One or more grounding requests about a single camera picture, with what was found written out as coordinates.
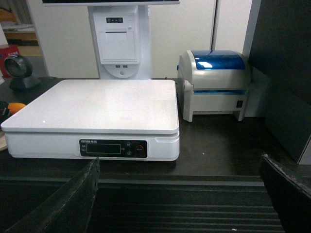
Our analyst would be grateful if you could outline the black barcode scanner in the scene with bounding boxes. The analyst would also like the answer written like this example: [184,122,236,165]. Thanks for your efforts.
[4,54,41,91]

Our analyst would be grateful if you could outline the white blue label printer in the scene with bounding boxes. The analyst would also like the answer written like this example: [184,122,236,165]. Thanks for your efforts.
[176,50,251,122]

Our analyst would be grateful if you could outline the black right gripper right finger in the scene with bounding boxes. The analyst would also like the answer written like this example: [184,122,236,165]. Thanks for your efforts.
[259,154,311,233]

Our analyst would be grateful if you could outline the red box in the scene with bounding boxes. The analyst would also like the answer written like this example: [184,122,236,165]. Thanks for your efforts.
[0,45,19,78]

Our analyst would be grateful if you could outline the wooden pallet with boxes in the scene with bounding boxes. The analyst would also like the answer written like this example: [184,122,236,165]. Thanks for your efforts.
[0,0,42,56]

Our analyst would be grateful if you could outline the white checkout scale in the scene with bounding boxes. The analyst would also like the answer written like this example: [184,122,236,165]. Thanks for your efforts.
[1,80,180,161]

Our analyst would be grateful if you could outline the orange black object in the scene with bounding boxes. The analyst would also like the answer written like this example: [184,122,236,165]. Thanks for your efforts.
[0,101,26,123]

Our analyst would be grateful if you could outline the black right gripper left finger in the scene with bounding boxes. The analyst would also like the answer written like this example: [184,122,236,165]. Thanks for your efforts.
[6,158,100,233]

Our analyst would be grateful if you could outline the white POS terminal stand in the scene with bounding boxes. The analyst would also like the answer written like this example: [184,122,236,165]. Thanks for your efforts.
[42,0,180,80]

